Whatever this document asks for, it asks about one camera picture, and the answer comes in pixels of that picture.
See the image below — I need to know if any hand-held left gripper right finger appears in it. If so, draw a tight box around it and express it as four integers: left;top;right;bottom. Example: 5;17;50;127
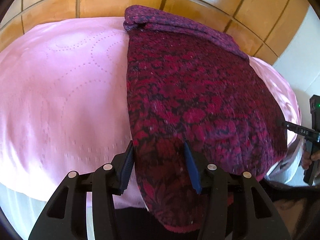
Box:
184;141;292;240

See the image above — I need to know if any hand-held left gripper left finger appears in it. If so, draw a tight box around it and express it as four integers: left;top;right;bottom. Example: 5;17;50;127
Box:
28;141;135;240

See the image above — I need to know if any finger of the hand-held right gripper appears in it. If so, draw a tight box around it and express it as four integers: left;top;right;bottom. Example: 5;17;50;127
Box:
279;121;297;132

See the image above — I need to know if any red floral knit garment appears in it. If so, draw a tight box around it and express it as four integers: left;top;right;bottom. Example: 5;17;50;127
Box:
123;4;288;234

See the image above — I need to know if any person's right hand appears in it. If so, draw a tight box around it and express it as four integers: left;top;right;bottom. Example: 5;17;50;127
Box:
301;141;320;172

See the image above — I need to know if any dark cloth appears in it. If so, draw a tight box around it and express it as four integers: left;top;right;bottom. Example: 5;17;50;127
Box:
112;180;320;240

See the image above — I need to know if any pink bed blanket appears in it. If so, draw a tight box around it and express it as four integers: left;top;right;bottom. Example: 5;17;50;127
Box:
0;17;302;209

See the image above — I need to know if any white bed sheet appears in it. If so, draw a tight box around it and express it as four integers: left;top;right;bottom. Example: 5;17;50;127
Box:
0;182;95;240

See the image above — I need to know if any wooden panelled wardrobe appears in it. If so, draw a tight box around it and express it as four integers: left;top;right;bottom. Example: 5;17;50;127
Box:
0;0;309;64

